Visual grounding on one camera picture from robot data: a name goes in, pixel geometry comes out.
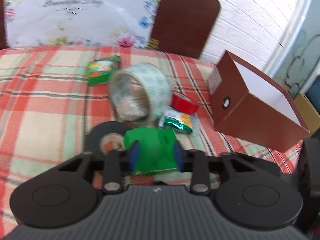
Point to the small red box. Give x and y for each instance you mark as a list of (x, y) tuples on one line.
[(183, 103)]

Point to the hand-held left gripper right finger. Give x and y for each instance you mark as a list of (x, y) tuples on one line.
[(178, 158)]

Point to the brown chair back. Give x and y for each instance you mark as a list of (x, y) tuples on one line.
[(185, 17)]

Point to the clear packing tape roll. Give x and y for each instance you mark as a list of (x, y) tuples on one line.
[(150, 80)]

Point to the brown cardboard box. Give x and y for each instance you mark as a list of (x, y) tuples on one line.
[(245, 115)]

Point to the black tape roll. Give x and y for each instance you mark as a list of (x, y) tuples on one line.
[(95, 137)]

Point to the green orange foil packet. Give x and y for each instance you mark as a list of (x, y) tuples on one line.
[(178, 120)]

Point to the small green box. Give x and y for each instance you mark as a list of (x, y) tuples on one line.
[(102, 71)]

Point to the tan cardboard box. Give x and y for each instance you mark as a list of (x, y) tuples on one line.
[(306, 110)]

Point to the floral plastic sheet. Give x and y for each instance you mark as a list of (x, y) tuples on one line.
[(82, 15)]

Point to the green snack packet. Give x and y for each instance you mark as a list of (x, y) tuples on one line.
[(155, 150)]

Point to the red plaid blanket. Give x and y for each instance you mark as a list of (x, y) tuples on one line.
[(45, 100)]

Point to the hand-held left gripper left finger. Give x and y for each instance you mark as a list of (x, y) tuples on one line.
[(134, 156)]

